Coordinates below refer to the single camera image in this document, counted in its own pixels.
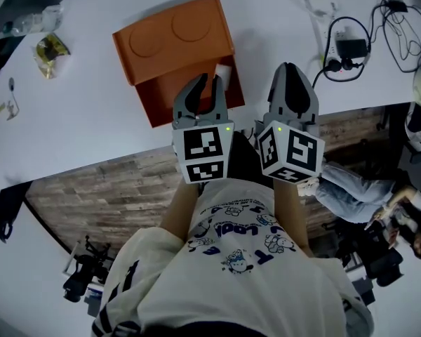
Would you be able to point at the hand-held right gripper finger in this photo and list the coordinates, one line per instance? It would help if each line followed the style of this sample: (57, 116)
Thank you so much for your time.
(308, 107)
(277, 97)

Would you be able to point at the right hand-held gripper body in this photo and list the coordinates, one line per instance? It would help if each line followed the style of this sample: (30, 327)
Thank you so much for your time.
(291, 149)

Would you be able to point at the black plug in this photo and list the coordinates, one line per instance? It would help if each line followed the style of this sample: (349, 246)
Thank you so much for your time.
(340, 65)

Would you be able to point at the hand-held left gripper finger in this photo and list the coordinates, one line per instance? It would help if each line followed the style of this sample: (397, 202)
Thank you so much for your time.
(221, 107)
(184, 104)

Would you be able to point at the person's right forearm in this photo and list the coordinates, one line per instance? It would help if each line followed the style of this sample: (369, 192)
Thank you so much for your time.
(289, 216)

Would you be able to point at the black power adapter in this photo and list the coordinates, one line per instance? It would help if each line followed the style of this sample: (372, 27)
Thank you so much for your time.
(352, 47)

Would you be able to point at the round desk grommet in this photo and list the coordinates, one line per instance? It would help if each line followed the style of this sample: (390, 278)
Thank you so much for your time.
(11, 84)

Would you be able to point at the white power strip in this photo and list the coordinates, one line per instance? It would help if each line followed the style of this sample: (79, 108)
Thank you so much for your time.
(317, 19)

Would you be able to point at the small white cylinder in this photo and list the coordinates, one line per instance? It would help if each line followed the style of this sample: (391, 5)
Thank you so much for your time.
(226, 74)

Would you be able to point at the black chair with white lumbar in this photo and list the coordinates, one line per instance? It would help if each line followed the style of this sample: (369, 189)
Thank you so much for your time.
(419, 132)

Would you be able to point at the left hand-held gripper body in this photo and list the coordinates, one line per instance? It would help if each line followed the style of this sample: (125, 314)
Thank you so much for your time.
(203, 146)

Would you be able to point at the black trousers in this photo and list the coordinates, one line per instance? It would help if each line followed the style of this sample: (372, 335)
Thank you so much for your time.
(243, 156)

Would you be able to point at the black backpack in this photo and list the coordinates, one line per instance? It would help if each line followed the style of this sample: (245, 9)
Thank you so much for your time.
(1, 230)

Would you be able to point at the gold snack packet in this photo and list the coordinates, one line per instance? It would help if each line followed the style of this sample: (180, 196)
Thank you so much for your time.
(51, 54)

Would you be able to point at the white printed t-shirt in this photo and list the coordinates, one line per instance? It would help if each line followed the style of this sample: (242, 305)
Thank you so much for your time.
(231, 276)

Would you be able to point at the orange box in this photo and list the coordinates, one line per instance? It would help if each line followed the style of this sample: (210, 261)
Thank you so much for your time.
(168, 44)

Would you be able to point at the black office chair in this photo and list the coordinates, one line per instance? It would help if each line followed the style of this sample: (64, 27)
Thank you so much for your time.
(375, 258)

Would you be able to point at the clear water bottle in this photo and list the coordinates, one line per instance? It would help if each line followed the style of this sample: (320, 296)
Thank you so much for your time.
(38, 19)

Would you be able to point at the person's left forearm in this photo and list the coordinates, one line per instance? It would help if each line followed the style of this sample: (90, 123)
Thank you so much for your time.
(179, 209)

